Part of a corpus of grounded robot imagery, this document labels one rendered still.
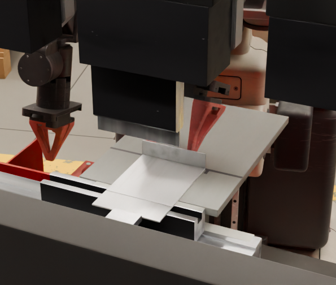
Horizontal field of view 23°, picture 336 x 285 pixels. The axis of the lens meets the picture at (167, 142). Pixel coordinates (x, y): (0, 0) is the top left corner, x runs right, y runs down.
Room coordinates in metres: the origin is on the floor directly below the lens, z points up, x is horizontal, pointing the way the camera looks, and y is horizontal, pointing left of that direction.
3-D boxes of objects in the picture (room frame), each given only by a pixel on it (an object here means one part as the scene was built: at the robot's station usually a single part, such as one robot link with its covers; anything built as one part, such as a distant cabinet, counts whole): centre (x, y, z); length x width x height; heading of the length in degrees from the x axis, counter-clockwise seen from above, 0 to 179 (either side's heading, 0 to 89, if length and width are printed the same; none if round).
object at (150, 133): (0.80, 0.03, 1.13); 0.10 x 0.02 x 0.10; 65
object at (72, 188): (0.81, 0.05, 0.99); 0.20 x 0.03 x 0.03; 65
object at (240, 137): (0.94, -0.03, 1.00); 0.26 x 0.18 x 0.01; 155
